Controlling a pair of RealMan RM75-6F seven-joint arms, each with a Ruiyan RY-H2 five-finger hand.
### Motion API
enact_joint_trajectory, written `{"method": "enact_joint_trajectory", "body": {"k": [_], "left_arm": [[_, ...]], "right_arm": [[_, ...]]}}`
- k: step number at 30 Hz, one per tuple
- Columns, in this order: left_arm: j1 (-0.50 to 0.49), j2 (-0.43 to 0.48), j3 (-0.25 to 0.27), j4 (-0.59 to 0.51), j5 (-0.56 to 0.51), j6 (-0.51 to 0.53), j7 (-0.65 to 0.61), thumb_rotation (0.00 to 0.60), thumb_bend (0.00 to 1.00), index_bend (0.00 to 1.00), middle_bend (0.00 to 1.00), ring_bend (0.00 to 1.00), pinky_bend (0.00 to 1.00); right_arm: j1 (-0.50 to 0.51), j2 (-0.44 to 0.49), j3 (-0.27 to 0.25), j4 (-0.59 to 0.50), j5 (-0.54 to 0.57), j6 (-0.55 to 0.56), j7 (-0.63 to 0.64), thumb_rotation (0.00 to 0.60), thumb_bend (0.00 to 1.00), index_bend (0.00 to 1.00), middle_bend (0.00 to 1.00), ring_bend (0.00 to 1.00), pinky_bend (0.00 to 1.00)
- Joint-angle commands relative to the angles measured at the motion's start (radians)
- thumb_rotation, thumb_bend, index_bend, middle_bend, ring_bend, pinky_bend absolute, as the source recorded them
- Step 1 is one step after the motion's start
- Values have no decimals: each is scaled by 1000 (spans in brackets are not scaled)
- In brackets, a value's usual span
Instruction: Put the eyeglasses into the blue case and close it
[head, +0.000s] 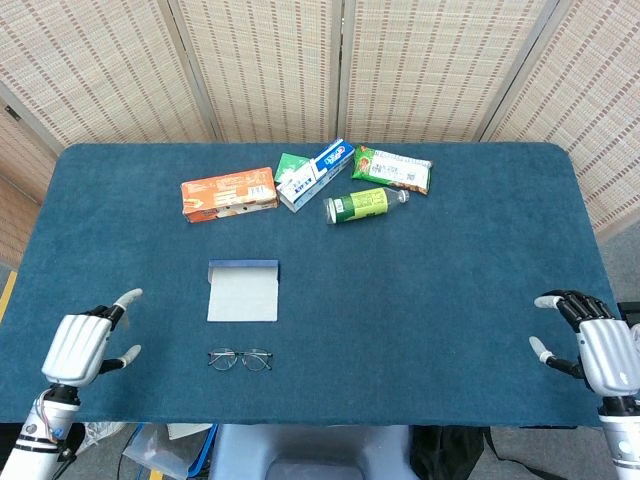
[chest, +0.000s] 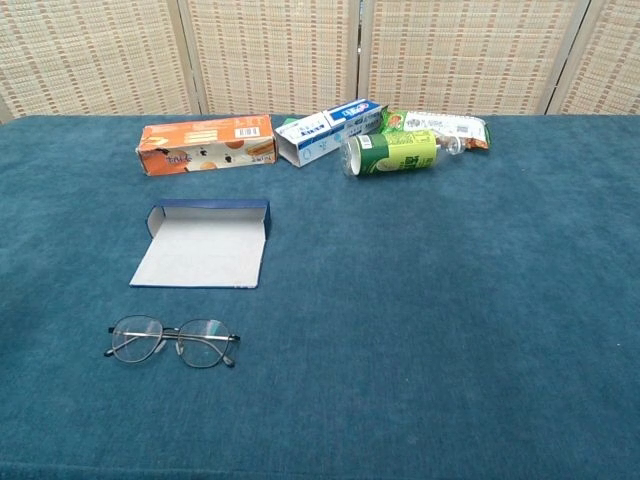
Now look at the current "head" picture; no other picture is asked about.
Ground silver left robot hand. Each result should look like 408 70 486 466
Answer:
40 288 144 387

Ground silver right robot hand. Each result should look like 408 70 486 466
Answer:
528 289 640 399

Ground black-framed eyeglasses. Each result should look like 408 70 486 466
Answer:
207 348 274 373

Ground grey case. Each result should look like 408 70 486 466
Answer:
206 258 280 324

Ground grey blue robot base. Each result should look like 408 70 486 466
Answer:
208 424 419 480

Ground crumpled clear plastic wrap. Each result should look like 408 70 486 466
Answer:
79 421 126 454

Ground clear plastic bag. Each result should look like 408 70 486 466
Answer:
122 423 201 480

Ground black bag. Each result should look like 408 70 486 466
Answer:
409 425 501 480

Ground woven bamboo screen panel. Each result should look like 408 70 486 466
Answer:
479 0 640 241
167 0 346 144
0 0 221 149
339 0 559 144
0 79 59 271

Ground orange biscuit box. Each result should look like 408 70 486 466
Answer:
180 166 280 225

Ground blue table cloth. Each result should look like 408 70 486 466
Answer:
0 142 619 429

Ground small green packet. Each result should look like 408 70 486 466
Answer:
274 152 311 184

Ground green white snack packet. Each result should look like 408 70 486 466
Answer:
350 144 434 197

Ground plastic bottle green label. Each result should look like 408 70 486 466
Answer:
322 187 411 226

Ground white blue toothpaste box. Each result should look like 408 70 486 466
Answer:
275 138 356 214

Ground blue cable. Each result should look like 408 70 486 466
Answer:
189 424 220 476

